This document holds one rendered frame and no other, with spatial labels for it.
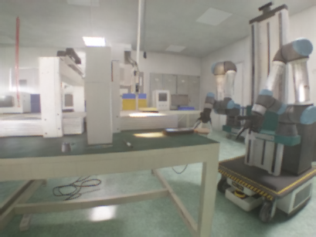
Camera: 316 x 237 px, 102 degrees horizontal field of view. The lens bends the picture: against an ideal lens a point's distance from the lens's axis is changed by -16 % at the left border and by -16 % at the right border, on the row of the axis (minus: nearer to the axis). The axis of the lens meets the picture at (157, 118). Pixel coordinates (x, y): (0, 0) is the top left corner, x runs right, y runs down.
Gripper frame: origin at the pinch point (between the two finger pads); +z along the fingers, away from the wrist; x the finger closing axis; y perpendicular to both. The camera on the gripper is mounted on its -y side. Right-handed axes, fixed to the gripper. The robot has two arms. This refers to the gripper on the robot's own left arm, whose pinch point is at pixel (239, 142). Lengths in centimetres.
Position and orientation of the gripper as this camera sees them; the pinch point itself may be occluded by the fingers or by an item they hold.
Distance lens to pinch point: 103.6
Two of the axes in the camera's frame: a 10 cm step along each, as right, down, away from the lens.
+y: 9.0, 4.3, -1.1
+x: 1.5, -0.5, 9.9
